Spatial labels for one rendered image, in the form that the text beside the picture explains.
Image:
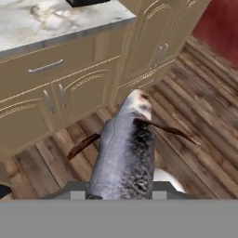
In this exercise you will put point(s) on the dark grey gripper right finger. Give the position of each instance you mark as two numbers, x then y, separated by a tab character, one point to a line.
161	187

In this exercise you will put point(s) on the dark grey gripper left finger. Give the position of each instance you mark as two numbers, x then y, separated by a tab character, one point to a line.
76	187

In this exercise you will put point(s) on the grey fish with brown fins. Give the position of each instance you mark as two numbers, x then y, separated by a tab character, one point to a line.
127	155

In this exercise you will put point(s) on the white rounded object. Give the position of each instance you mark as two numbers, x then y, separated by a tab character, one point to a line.
167	179

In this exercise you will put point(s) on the beige cupboard bottom drawer front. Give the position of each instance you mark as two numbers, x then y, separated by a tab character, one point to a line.
139	82

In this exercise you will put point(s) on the tall beige cupboard door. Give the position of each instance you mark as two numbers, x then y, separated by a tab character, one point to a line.
186	21
145	34

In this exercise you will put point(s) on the black appliance on worktop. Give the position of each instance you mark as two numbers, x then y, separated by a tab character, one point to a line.
86	2

